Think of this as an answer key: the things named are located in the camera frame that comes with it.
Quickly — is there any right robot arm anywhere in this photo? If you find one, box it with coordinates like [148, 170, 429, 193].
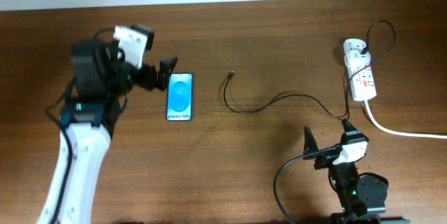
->
[303, 119, 389, 223]

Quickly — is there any black right camera cable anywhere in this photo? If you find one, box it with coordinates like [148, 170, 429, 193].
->
[272, 145, 342, 224]

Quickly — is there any blue screen Galaxy smartphone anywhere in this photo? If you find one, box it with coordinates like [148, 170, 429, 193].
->
[166, 73, 193, 121]

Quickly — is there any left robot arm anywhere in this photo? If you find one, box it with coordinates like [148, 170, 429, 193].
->
[37, 39, 177, 223]

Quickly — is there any white USB charger plug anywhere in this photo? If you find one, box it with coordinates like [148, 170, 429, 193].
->
[344, 50, 371, 68]

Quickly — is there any black USB charging cable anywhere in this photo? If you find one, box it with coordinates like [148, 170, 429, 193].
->
[222, 20, 397, 121]

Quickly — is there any white power strip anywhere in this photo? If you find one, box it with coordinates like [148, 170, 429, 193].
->
[343, 38, 376, 102]

